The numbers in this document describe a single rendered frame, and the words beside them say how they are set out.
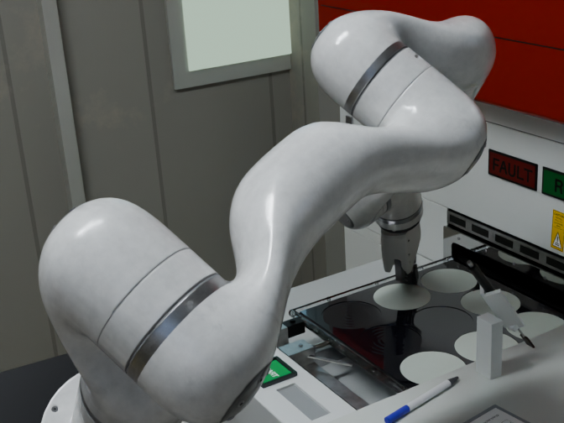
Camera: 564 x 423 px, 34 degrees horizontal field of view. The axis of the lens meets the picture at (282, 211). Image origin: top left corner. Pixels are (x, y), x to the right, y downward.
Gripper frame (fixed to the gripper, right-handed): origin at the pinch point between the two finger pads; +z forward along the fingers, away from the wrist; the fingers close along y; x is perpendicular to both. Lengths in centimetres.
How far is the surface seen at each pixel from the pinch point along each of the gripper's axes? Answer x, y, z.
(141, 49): -99, -86, 17
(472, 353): 15.1, 20.2, -7.1
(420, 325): 5.5, 13.8, -4.0
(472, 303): 12.4, 5.0, 0.0
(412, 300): 2.1, 6.2, -0.6
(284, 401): -5, 44, -25
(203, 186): -89, -78, 63
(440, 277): 4.9, -2.9, 3.7
